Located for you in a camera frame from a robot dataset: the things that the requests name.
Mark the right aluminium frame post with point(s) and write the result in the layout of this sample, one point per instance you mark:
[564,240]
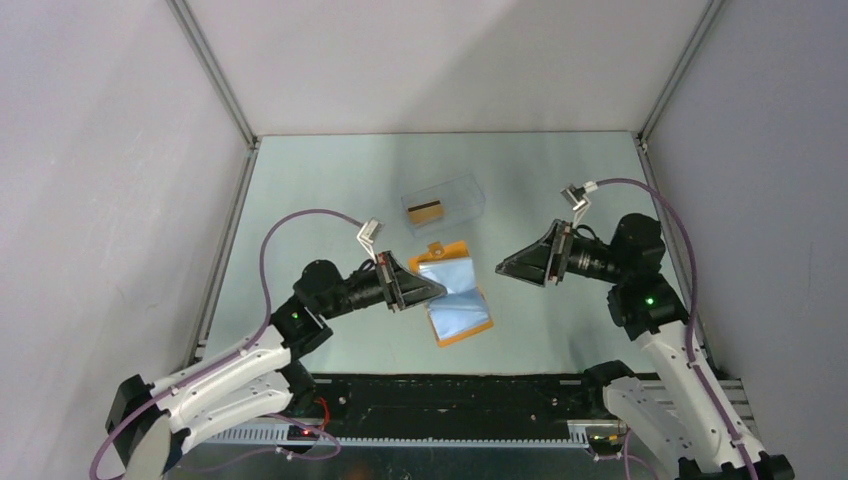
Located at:
[653,150]

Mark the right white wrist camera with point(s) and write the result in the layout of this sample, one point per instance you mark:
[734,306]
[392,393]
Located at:
[578,198]

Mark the left aluminium frame post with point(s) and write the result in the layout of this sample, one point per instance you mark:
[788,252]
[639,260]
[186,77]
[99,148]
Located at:
[197,40]

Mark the gold credit card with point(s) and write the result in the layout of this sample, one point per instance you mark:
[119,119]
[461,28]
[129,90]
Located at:
[425,213]

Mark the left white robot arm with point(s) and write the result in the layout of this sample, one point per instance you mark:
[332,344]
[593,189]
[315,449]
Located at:
[262,374]

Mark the grey slotted cable duct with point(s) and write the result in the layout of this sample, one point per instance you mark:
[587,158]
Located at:
[283,434]

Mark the aluminium frame post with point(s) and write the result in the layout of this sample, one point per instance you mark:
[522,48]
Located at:
[197,40]
[653,150]

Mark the clear plastic card box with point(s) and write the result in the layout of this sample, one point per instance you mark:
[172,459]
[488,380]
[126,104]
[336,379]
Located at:
[444,205]

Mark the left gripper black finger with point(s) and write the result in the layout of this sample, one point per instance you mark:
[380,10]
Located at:
[409,285]
[401,303]

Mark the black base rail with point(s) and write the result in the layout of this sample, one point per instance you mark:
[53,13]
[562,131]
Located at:
[538,406]

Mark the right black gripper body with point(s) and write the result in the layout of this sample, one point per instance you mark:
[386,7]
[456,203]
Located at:
[587,256]

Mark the orange card holder wallet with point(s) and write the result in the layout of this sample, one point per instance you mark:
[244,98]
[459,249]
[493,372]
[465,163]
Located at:
[463,311]

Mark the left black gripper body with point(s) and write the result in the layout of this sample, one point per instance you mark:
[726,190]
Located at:
[360,289]

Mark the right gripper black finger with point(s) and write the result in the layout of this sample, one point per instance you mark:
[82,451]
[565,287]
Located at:
[534,259]
[533,276]

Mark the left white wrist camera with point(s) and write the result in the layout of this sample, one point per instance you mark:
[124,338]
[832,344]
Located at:
[368,234]

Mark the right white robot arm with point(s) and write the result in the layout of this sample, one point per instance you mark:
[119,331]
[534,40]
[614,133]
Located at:
[703,437]

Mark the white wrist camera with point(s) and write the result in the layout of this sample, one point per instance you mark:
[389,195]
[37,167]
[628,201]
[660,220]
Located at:
[368,234]
[578,198]

